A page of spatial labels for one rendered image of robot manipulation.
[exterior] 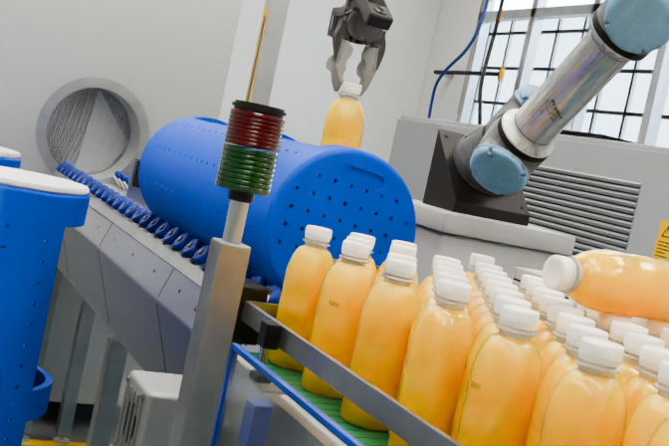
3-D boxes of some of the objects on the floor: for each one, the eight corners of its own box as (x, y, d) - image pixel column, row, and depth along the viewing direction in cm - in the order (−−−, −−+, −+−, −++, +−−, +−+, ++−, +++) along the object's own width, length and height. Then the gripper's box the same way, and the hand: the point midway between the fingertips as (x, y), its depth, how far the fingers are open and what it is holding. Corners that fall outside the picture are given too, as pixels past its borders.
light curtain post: (178, 504, 322) (287, -18, 314) (183, 512, 317) (295, -19, 309) (159, 503, 320) (269, -23, 312) (164, 511, 314) (276, -24, 306)
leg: (67, 440, 360) (102, 270, 357) (70, 445, 354) (106, 273, 351) (51, 439, 357) (86, 267, 354) (54, 444, 352) (89, 271, 349)
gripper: (383, -14, 187) (359, 99, 188) (329, -30, 182) (305, 86, 183) (405, -16, 179) (380, 101, 181) (348, -33, 174) (324, 88, 176)
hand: (350, 87), depth 179 cm, fingers closed on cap, 4 cm apart
